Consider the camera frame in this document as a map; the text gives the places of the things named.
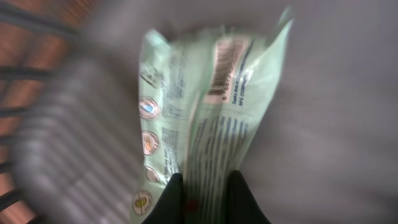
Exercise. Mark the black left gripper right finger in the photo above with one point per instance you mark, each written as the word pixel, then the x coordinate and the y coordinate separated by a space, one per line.
pixel 241 206

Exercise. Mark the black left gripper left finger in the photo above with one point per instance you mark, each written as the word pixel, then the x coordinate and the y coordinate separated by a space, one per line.
pixel 169 208

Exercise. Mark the mint green wipes packet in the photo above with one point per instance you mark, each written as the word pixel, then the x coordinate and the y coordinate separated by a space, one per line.
pixel 202 98

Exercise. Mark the grey plastic mesh basket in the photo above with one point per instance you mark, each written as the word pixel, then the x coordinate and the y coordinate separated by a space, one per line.
pixel 325 152

